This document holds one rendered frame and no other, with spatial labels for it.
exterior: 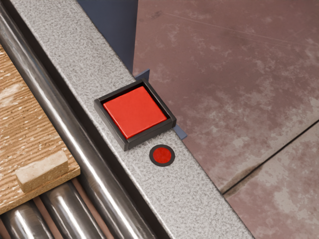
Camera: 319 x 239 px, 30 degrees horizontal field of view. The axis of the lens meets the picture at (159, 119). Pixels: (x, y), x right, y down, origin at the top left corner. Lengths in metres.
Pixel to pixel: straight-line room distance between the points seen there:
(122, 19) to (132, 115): 0.64
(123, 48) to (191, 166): 0.75
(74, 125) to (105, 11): 0.61
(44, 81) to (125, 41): 0.66
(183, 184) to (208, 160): 1.10
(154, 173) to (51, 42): 0.24
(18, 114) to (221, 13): 1.53
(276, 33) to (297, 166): 0.54
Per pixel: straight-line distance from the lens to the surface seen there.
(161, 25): 2.11
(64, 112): 0.75
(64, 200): 0.69
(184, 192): 0.71
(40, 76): 0.79
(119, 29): 1.38
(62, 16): 0.86
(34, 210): 0.70
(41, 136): 0.72
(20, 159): 0.70
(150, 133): 0.73
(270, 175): 1.82
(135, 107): 0.75
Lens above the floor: 1.54
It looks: 56 degrees down
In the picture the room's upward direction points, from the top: 9 degrees clockwise
